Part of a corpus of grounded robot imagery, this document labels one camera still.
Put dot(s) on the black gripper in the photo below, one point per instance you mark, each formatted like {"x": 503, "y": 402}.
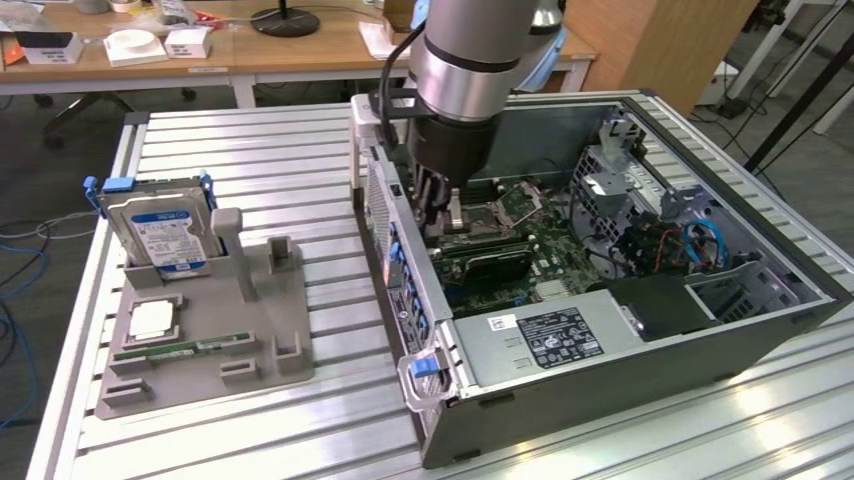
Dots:
{"x": 454, "y": 145}

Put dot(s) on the black graphics card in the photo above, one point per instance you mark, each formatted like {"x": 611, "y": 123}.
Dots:
{"x": 500, "y": 265}

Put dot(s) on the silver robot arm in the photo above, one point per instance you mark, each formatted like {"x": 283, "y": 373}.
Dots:
{"x": 467, "y": 50}

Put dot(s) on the black installed RAM stick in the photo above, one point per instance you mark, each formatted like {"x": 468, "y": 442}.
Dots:
{"x": 482, "y": 186}
{"x": 494, "y": 242}

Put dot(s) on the metal socket cover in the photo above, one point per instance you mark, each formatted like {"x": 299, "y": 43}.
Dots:
{"x": 530, "y": 189}

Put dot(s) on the CPU socket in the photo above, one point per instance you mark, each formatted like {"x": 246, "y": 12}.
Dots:
{"x": 490, "y": 220}

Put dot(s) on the stack of papers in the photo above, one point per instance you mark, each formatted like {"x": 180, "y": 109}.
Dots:
{"x": 380, "y": 42}

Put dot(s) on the tall metal disk bay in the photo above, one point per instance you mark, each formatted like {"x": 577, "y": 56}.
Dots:
{"x": 603, "y": 187}

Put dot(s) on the green motherboard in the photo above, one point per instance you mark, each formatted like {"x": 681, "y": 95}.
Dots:
{"x": 567, "y": 250}

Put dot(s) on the brown cardboard box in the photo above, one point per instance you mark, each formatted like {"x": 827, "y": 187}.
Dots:
{"x": 396, "y": 15}

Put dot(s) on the wooden desk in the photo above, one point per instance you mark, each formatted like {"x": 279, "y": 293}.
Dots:
{"x": 300, "y": 55}

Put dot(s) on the silver chipset heatsink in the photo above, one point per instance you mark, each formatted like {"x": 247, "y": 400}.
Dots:
{"x": 554, "y": 290}

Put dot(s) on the black lamp base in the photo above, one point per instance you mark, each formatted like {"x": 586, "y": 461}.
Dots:
{"x": 286, "y": 24}

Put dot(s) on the wooden cabinet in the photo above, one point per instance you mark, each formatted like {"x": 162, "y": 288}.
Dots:
{"x": 667, "y": 50}

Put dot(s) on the grey power supply unit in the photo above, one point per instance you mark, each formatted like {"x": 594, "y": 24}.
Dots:
{"x": 494, "y": 350}

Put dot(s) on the black power strip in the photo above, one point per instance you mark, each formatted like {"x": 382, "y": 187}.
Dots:
{"x": 734, "y": 107}

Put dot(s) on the small white labelled box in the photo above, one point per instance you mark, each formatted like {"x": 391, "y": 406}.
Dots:
{"x": 187, "y": 42}

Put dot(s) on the blue case latch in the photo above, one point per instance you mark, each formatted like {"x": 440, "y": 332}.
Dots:
{"x": 426, "y": 369}

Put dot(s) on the hard disk in blue caddy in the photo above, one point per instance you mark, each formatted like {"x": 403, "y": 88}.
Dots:
{"x": 160, "y": 235}

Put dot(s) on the grey parts rack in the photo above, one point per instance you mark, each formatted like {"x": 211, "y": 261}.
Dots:
{"x": 200, "y": 300}

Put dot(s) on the clear plastic bag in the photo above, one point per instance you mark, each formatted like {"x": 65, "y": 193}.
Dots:
{"x": 176, "y": 12}

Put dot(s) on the white round-topped block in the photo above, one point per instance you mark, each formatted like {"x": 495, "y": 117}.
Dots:
{"x": 134, "y": 47}

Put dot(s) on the black slanted pole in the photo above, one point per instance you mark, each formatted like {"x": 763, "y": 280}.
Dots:
{"x": 801, "y": 105}

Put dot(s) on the low metal disk bay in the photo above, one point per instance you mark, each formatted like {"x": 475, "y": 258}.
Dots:
{"x": 747, "y": 295}

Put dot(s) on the green RAM stick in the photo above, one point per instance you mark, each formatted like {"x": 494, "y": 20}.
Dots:
{"x": 200, "y": 345}

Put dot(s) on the black open PC case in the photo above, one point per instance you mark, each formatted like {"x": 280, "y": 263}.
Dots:
{"x": 601, "y": 400}

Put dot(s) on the black office chair base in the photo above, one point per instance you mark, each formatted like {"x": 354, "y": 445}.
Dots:
{"x": 80, "y": 107}

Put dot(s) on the silver CPU chip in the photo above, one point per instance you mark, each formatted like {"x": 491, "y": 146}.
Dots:
{"x": 154, "y": 320}

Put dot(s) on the grey cup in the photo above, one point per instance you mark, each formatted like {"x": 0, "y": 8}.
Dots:
{"x": 92, "y": 6}

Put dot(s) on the white box with black top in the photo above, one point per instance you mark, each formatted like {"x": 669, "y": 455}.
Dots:
{"x": 49, "y": 52}

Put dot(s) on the orange box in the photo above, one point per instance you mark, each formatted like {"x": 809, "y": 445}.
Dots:
{"x": 9, "y": 52}

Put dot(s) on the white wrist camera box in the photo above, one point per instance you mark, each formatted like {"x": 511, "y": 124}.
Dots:
{"x": 366, "y": 115}

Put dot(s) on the white table frame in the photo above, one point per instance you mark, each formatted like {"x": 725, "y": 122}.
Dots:
{"x": 761, "y": 40}

